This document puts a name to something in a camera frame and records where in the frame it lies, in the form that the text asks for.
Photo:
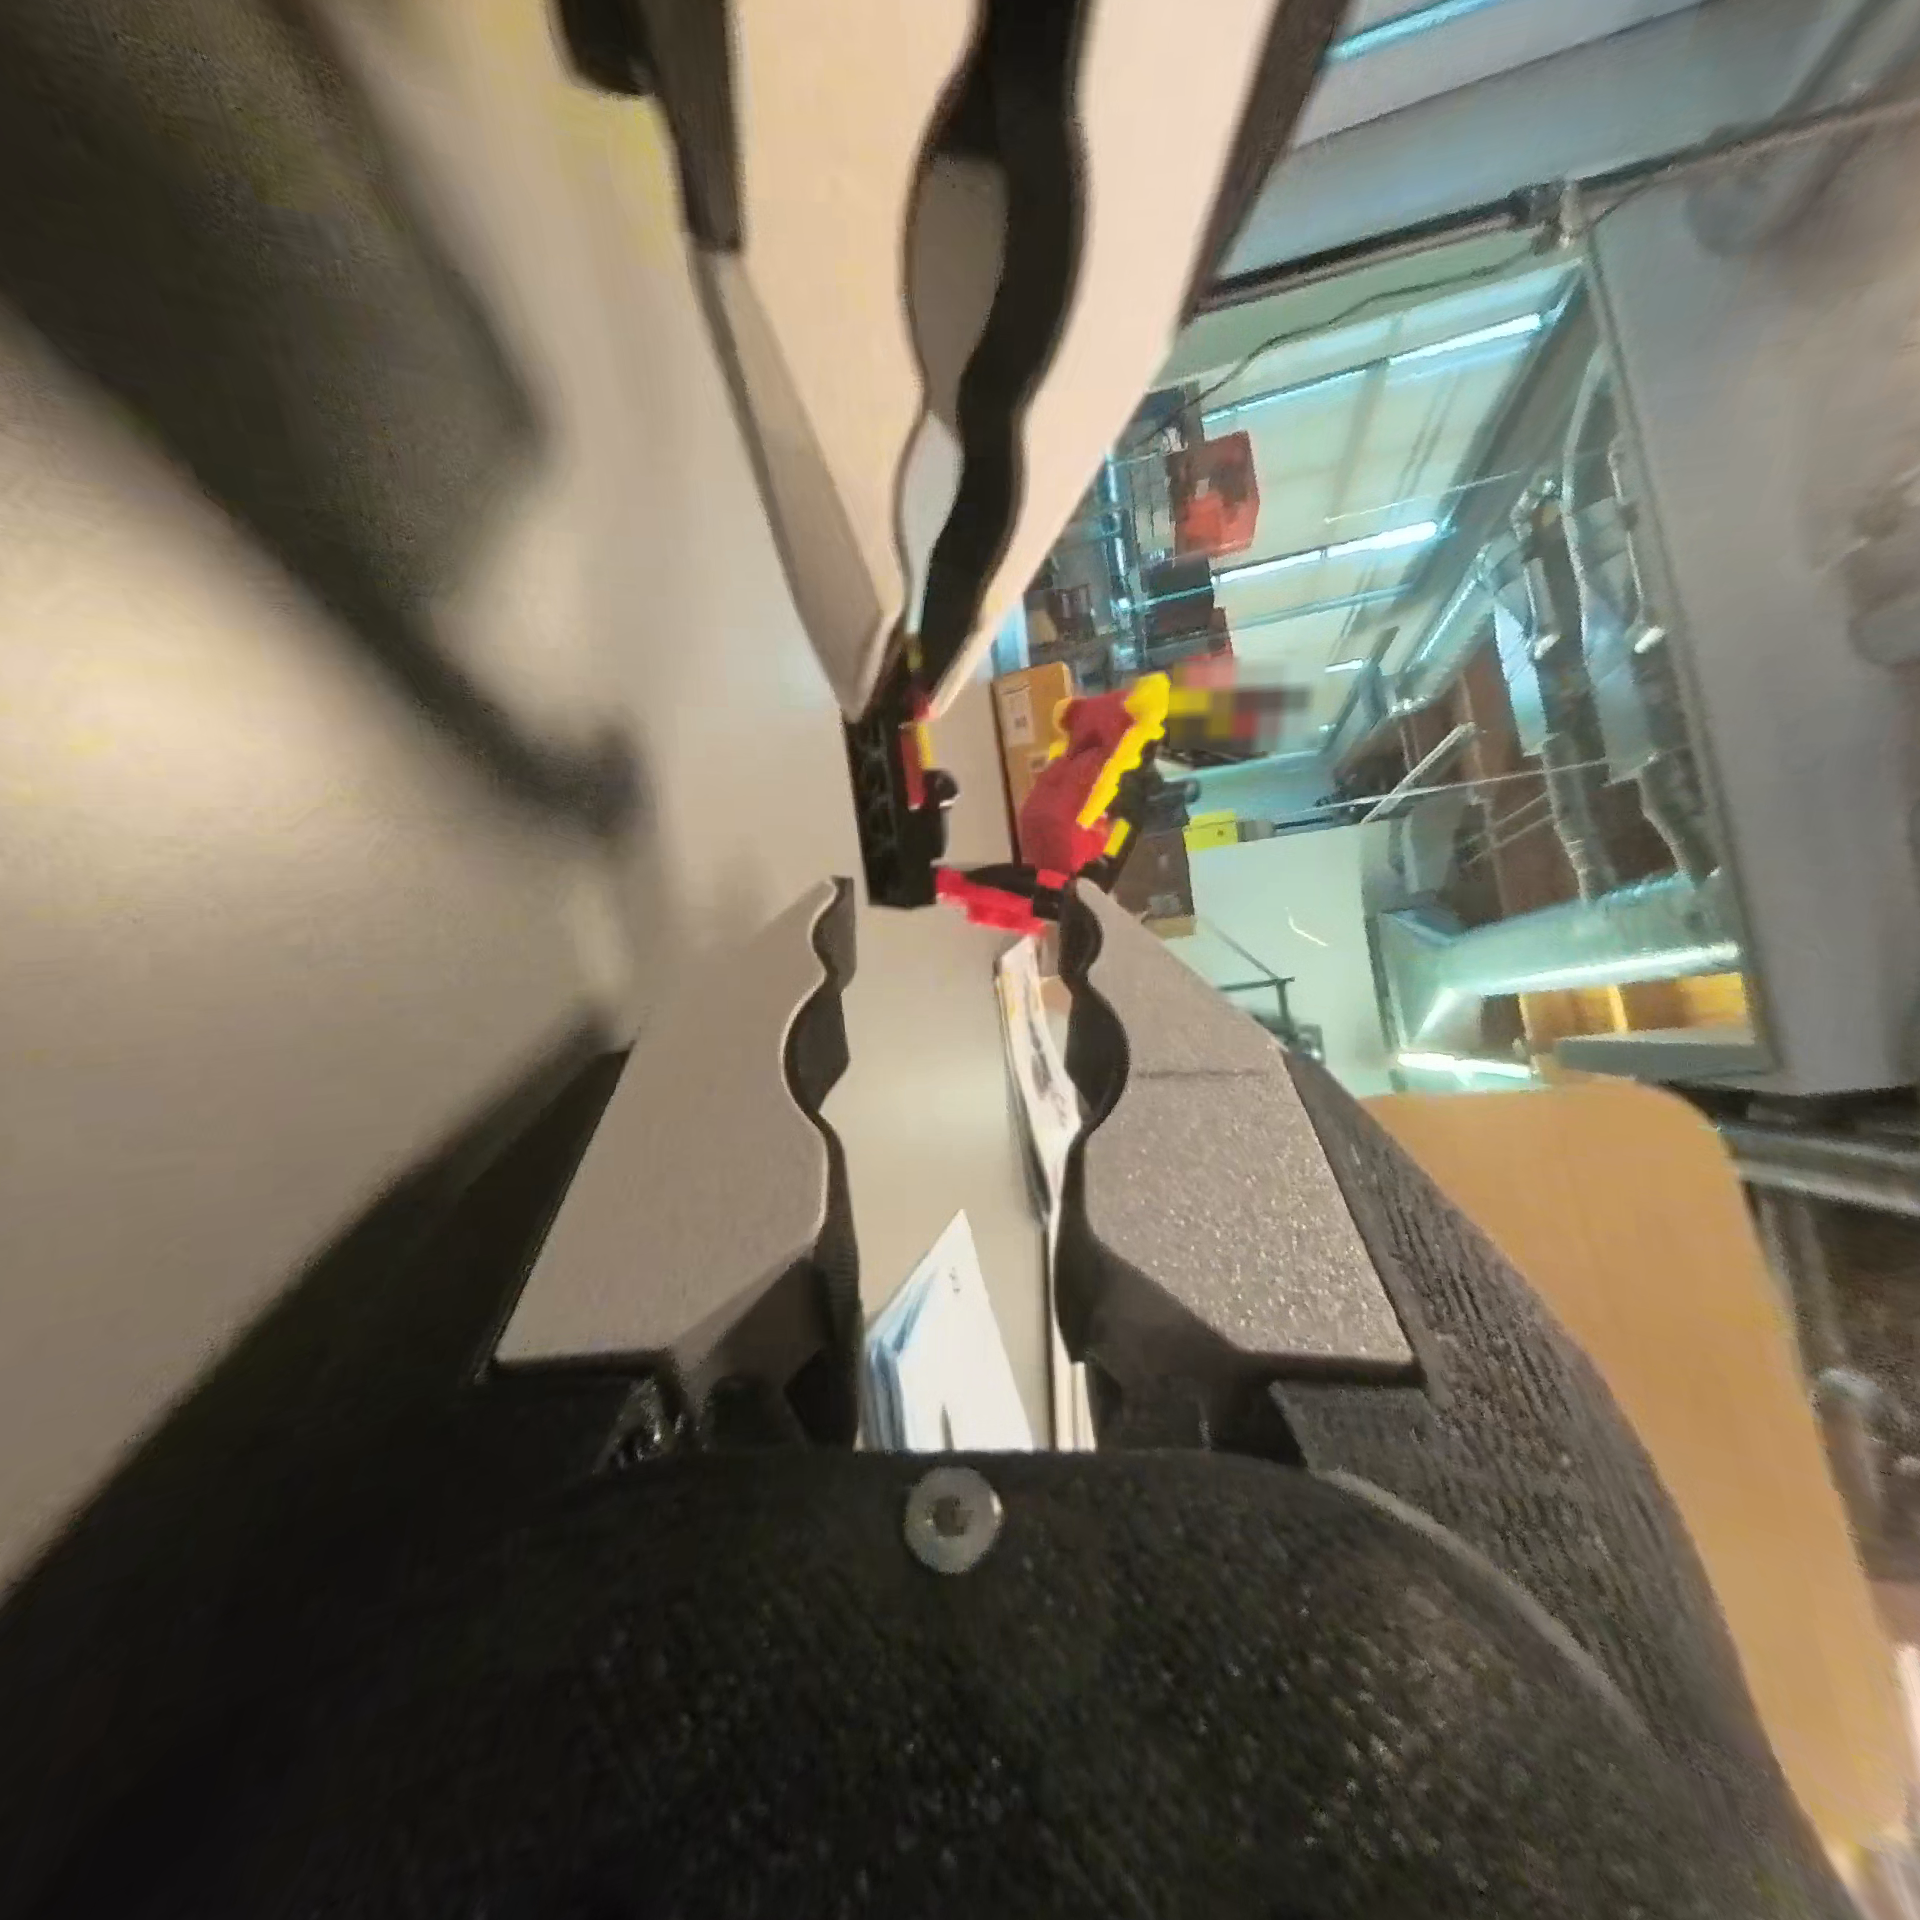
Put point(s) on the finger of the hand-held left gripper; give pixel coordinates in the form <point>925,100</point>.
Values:
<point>827,224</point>
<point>1156,150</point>

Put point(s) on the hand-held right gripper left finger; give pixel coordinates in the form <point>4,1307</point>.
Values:
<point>692,1200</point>

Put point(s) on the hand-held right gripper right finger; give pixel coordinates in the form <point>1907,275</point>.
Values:
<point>1244,1215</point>

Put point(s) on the black red yellow lego model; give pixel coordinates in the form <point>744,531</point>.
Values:
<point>1079,779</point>

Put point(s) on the orange cardboard lego box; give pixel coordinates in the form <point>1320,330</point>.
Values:
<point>1020,720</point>

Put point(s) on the closed instruction booklet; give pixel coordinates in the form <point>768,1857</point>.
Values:
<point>1043,1079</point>

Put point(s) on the open instruction booklet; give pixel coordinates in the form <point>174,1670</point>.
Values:
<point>944,1348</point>

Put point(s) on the wooden board on white stand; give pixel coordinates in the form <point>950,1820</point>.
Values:
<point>1575,1348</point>

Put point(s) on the metal shelf rack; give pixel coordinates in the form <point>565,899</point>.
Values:
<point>1110,555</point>

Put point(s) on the silver ventilation duct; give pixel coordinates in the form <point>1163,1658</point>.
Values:
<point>1575,961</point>

